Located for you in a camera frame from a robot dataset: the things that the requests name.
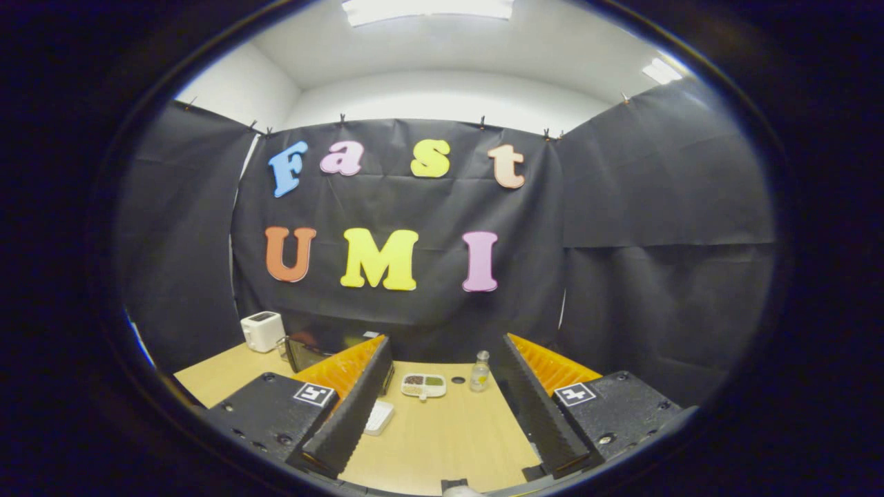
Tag clear glass bottle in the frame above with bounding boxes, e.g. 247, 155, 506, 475
470, 350, 491, 393

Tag white rectangular tray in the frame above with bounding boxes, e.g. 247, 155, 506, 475
364, 400, 395, 436

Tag white pop-up toaster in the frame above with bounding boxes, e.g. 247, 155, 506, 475
240, 311, 286, 353

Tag white divided dish of beans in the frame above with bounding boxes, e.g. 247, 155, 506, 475
401, 373, 448, 402

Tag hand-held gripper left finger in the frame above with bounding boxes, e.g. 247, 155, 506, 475
200, 335, 395, 480

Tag ceiling light panel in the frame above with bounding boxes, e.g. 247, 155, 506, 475
642, 57, 684, 85

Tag black toaster oven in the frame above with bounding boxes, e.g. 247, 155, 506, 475
283, 330, 396, 398

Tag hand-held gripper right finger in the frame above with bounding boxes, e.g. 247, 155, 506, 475
494, 333, 698, 480

